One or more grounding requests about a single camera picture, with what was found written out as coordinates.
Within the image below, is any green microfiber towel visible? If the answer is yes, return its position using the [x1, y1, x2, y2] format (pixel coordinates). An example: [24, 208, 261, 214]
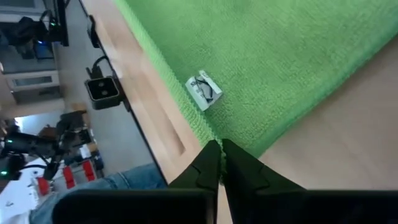
[113, 0, 398, 158]

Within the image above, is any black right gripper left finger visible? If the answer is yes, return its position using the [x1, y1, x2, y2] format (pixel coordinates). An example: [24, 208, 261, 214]
[169, 139, 222, 191]

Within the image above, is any person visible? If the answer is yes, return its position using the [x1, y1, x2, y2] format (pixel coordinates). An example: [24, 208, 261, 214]
[29, 163, 169, 224]

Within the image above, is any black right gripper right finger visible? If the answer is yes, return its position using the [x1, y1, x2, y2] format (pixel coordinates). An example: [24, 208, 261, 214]
[222, 139, 305, 191]

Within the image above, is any red block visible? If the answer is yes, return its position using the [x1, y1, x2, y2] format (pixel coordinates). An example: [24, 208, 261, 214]
[37, 177, 50, 195]
[63, 166, 76, 189]
[82, 160, 96, 182]

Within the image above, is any small depth camera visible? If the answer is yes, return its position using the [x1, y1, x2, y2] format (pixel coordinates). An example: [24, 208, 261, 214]
[84, 76, 122, 110]

